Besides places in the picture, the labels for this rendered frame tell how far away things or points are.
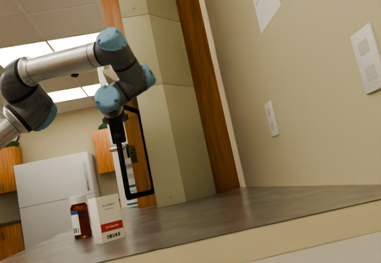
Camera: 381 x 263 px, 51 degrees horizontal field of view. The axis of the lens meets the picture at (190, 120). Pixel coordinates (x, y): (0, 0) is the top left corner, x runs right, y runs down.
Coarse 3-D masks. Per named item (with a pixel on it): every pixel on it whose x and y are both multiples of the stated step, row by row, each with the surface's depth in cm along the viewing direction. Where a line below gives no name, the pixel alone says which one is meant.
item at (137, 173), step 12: (132, 120) 178; (132, 132) 174; (132, 144) 171; (132, 156) 168; (144, 156) 181; (132, 168) 165; (144, 168) 178; (132, 180) 162; (144, 180) 175; (132, 192) 159
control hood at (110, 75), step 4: (104, 72) 159; (108, 72) 159; (112, 72) 159; (104, 76) 164; (108, 76) 159; (112, 76) 159; (116, 76) 159; (108, 80) 168; (112, 80) 162; (108, 84) 177; (132, 100) 178; (136, 100) 179; (132, 104) 187; (136, 104) 187
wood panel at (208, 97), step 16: (112, 0) 203; (176, 0) 206; (192, 0) 207; (112, 16) 202; (192, 16) 205; (192, 32) 204; (192, 48) 202; (208, 48) 203; (192, 64) 201; (208, 64) 202; (208, 80) 200; (208, 96) 199; (208, 112) 198; (208, 128) 196; (224, 128) 197; (208, 144) 195; (224, 144) 196; (224, 160) 194; (224, 176) 193
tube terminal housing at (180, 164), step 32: (128, 32) 162; (160, 32) 167; (160, 64) 162; (160, 96) 159; (192, 96) 173; (160, 128) 157; (192, 128) 167; (160, 160) 155; (192, 160) 162; (160, 192) 153; (192, 192) 157
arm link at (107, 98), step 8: (104, 88) 116; (112, 88) 117; (96, 96) 116; (104, 96) 116; (112, 96) 116; (120, 96) 118; (96, 104) 116; (104, 104) 116; (112, 104) 116; (120, 104) 120; (104, 112) 121; (112, 112) 121
